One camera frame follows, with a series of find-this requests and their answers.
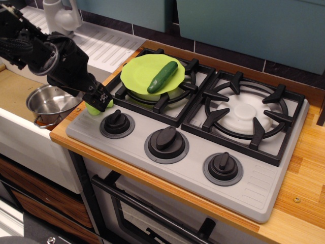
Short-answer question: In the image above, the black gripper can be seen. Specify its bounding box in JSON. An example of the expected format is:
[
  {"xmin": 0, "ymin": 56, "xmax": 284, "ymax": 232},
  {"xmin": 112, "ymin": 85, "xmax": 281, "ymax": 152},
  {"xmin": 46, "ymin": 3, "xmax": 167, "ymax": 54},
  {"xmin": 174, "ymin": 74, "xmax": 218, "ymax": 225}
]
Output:
[{"xmin": 47, "ymin": 32, "xmax": 112, "ymax": 112}]

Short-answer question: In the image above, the light green toy cauliflower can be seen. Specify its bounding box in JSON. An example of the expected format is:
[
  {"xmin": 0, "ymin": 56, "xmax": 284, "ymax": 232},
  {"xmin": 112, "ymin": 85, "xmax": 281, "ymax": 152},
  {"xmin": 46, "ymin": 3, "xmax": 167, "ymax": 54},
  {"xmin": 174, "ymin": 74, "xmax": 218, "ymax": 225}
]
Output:
[{"xmin": 85, "ymin": 100, "xmax": 114, "ymax": 116}]

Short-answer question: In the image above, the dark green toy pickle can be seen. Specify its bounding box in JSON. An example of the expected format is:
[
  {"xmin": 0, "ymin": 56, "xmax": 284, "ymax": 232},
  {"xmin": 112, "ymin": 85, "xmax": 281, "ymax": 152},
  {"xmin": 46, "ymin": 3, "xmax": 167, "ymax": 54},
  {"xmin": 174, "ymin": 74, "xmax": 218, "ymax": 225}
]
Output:
[{"xmin": 147, "ymin": 61, "xmax": 178, "ymax": 94}]

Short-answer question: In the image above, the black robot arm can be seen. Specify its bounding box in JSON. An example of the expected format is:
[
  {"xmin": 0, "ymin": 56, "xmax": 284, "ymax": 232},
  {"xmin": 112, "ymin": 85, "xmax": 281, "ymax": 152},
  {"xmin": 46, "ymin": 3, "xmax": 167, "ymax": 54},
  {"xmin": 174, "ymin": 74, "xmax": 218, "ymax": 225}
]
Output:
[{"xmin": 1, "ymin": 4, "xmax": 112, "ymax": 112}]

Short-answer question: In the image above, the white toy sink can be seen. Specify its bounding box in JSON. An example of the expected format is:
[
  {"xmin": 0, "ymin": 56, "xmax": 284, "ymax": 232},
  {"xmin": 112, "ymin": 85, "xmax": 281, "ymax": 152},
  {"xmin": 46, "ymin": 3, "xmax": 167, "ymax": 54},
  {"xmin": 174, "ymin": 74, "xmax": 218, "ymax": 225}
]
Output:
[{"xmin": 1, "ymin": 22, "xmax": 145, "ymax": 194}]

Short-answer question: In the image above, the light green plate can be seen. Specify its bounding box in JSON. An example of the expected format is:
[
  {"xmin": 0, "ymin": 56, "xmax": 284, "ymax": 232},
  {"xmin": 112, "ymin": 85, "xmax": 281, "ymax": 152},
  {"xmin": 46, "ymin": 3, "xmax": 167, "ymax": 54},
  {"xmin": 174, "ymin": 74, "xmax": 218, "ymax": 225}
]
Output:
[{"xmin": 120, "ymin": 54, "xmax": 185, "ymax": 95}]

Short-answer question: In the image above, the stainless steel pot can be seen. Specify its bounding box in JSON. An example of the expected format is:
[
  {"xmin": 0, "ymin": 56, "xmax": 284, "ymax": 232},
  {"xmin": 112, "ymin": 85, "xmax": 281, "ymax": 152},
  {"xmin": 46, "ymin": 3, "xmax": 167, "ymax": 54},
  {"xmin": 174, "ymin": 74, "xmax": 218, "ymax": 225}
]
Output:
[{"xmin": 26, "ymin": 84, "xmax": 82, "ymax": 129}]

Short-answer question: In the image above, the black left stove knob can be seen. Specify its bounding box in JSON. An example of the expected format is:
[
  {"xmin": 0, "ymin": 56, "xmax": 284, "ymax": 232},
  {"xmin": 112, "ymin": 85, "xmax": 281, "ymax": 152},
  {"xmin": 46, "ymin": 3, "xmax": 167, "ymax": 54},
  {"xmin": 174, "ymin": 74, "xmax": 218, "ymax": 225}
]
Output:
[{"xmin": 100, "ymin": 109, "xmax": 135, "ymax": 139}]

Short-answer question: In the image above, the black stove knob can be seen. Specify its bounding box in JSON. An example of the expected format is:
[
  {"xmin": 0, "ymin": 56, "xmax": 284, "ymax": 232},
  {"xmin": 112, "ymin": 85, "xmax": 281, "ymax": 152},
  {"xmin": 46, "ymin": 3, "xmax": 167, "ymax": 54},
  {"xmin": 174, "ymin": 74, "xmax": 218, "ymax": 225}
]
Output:
[
  {"xmin": 100, "ymin": 109, "xmax": 135, "ymax": 139},
  {"xmin": 144, "ymin": 126, "xmax": 189, "ymax": 164},
  {"xmin": 203, "ymin": 152, "xmax": 244, "ymax": 187}
]

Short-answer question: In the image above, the black left burner grate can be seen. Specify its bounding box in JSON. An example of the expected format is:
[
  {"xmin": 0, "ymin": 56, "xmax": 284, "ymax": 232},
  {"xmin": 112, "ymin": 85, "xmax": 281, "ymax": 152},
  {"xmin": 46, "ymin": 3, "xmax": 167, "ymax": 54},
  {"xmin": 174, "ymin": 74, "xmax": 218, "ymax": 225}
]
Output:
[{"xmin": 101, "ymin": 58, "xmax": 215, "ymax": 127}]

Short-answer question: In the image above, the black burner grate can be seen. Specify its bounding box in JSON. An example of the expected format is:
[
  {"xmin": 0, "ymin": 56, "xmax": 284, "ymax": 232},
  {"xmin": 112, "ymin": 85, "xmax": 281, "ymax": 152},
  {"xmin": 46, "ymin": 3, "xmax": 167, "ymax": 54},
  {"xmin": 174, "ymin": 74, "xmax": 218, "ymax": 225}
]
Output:
[
  {"xmin": 101, "ymin": 58, "xmax": 215, "ymax": 127},
  {"xmin": 182, "ymin": 71, "xmax": 309, "ymax": 166}
]

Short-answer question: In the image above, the white left burner cap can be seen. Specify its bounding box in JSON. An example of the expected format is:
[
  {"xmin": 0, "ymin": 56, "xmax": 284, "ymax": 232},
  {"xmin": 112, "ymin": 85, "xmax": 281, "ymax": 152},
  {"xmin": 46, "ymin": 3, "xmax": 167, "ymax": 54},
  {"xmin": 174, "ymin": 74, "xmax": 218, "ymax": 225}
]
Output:
[{"xmin": 131, "ymin": 75, "xmax": 192, "ymax": 101}]

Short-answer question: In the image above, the white burner cap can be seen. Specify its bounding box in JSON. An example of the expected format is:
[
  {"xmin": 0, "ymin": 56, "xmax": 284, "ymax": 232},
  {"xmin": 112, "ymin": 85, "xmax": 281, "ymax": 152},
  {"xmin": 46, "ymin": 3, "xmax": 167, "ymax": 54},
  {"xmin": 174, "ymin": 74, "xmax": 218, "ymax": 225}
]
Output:
[
  {"xmin": 217, "ymin": 93, "xmax": 278, "ymax": 135},
  {"xmin": 131, "ymin": 75, "xmax": 192, "ymax": 101}
]

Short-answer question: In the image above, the black middle stove knob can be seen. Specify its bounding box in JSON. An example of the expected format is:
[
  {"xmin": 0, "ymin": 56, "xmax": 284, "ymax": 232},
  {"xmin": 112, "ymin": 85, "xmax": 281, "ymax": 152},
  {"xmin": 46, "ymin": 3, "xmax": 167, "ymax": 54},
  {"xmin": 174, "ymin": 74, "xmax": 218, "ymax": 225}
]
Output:
[{"xmin": 144, "ymin": 126, "xmax": 189, "ymax": 164}]

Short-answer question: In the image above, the grey toy faucet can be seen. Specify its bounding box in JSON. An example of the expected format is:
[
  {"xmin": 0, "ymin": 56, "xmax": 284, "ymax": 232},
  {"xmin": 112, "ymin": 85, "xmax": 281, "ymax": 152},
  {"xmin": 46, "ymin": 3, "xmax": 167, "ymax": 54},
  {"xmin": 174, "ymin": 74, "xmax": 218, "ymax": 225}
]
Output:
[{"xmin": 43, "ymin": 0, "xmax": 82, "ymax": 36}]

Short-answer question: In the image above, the toy oven door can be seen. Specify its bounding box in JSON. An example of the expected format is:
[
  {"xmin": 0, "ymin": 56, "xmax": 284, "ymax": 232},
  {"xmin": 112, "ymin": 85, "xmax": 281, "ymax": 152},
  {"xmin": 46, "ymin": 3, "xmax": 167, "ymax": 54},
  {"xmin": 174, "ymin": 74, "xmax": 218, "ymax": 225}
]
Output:
[{"xmin": 84, "ymin": 159, "xmax": 263, "ymax": 243}]

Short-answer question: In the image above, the wooden drawer front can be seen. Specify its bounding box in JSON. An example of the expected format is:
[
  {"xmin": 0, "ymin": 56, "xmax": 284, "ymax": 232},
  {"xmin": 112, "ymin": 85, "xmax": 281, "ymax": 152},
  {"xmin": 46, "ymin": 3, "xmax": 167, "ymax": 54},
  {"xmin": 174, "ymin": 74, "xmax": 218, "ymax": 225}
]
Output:
[{"xmin": 1, "ymin": 155, "xmax": 100, "ymax": 243}]

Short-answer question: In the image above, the grey toy stove top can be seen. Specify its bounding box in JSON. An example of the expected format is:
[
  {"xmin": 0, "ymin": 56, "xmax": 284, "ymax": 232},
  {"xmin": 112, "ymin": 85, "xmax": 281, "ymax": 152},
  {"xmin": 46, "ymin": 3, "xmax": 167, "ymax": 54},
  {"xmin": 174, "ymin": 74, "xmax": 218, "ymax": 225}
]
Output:
[{"xmin": 65, "ymin": 60, "xmax": 310, "ymax": 224}]

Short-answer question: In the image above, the black right stove knob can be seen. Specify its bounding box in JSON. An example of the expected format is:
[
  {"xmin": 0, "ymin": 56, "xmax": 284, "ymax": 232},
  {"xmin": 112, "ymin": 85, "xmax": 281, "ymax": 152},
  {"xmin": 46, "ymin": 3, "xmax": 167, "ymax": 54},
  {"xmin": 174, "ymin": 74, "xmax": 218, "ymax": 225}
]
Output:
[{"xmin": 203, "ymin": 152, "xmax": 244, "ymax": 187}]

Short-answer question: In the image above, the white right burner cap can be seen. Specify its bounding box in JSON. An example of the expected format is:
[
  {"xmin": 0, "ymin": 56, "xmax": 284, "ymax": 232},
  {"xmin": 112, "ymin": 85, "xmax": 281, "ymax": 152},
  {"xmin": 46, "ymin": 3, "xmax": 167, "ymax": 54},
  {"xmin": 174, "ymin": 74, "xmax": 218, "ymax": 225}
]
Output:
[{"xmin": 217, "ymin": 93, "xmax": 278, "ymax": 135}]

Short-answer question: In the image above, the black right burner grate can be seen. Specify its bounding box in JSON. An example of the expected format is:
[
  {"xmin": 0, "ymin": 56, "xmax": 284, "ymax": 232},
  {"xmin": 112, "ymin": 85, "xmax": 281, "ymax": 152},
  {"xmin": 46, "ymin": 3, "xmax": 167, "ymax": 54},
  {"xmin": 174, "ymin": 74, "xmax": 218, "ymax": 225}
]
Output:
[{"xmin": 182, "ymin": 71, "xmax": 309, "ymax": 166}]

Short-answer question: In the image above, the black oven door handle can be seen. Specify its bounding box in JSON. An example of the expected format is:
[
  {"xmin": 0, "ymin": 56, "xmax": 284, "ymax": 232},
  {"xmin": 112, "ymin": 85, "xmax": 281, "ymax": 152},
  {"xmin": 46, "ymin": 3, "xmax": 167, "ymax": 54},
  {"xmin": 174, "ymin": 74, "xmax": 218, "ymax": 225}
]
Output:
[{"xmin": 91, "ymin": 171, "xmax": 215, "ymax": 243}]

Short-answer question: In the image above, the black braided cable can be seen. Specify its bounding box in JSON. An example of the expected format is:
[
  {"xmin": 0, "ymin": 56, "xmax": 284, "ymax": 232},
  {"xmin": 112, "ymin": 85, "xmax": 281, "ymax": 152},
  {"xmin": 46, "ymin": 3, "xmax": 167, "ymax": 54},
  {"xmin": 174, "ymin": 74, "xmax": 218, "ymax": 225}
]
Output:
[{"xmin": 0, "ymin": 37, "xmax": 34, "ymax": 58}]

